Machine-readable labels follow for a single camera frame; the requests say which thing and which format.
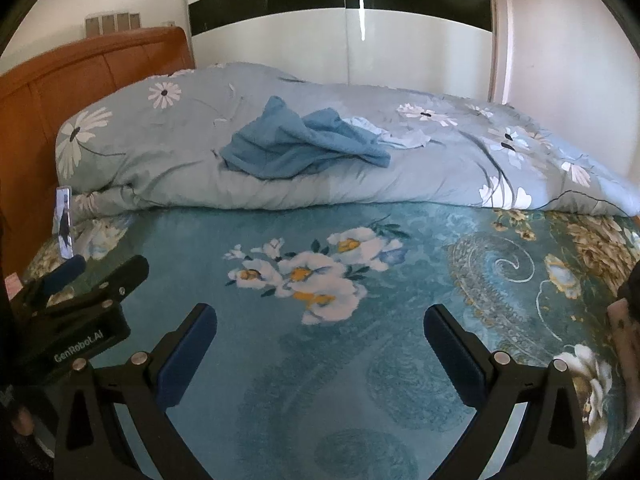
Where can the pale pink door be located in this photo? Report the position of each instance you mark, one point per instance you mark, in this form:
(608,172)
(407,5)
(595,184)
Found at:
(505,50)

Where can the teal floral bed sheet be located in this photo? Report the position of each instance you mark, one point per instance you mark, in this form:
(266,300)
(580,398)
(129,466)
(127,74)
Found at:
(390,280)

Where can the smartphone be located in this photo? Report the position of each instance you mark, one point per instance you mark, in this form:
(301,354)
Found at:
(64,225)

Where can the grey-blue daisy print quilt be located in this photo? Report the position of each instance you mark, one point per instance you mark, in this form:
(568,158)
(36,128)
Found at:
(175,160)

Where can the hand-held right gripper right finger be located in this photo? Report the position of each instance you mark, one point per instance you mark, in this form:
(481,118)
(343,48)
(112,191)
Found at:
(452,360)

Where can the white wardrobe with black stripe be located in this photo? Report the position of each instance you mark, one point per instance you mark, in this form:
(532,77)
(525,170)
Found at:
(280,50)

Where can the pink spotted garment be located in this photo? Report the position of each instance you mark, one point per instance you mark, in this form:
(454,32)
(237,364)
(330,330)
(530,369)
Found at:
(625,330)

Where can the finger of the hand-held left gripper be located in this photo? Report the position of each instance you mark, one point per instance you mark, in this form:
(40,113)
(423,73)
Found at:
(125,280)
(62,277)

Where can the blue sweater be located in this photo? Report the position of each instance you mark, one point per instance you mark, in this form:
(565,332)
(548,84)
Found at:
(280,150)

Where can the person's left hand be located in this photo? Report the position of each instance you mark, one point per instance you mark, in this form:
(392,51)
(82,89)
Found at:
(22,420)

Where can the orange wooden headboard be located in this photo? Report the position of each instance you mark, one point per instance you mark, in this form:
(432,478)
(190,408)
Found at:
(75,75)

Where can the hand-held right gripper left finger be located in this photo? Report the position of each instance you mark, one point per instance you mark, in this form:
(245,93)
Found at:
(187,360)

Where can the black garment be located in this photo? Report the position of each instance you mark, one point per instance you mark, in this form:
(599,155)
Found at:
(631,280)

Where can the white and light blue cloth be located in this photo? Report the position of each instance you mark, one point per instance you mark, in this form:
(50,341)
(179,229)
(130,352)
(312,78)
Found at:
(380,132)

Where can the grey wall panel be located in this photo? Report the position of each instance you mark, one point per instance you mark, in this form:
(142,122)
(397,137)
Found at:
(112,22)

